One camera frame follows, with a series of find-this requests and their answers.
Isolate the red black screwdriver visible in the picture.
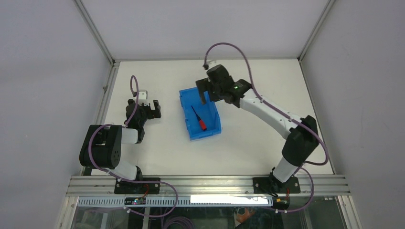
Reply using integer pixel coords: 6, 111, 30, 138
191, 106, 207, 131

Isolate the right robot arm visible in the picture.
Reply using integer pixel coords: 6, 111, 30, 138
196, 78, 319, 193

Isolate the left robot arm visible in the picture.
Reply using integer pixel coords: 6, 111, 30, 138
79, 99, 161, 194

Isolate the blue plastic bin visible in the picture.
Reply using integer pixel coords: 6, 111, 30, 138
179, 87, 222, 141

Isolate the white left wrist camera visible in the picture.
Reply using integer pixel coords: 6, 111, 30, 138
136, 90, 149, 106

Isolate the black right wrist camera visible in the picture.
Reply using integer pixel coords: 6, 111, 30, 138
206, 64, 233, 84

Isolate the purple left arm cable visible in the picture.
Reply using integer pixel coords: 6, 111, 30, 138
88, 75, 195, 229

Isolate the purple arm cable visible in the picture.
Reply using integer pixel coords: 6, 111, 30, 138
202, 42, 330, 213
88, 75, 195, 229

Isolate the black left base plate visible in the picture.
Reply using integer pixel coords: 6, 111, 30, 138
114, 177, 160, 195

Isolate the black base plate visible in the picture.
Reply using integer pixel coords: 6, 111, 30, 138
252, 177, 301, 194
114, 177, 160, 195

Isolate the aluminium left frame post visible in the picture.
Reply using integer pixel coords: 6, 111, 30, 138
73, 0, 115, 66

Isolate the aluminium frame post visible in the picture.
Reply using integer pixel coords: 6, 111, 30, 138
298, 0, 336, 63
73, 0, 115, 66

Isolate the white slotted cable duct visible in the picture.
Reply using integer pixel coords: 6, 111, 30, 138
77, 195, 273, 208

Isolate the aluminium front rail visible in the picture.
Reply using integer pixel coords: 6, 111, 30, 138
66, 175, 351, 197

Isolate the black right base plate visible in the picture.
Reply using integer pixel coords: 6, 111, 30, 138
252, 177, 301, 194

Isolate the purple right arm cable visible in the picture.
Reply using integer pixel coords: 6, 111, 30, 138
202, 42, 330, 213

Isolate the aluminium right frame post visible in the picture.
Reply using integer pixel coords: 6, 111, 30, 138
298, 0, 336, 63

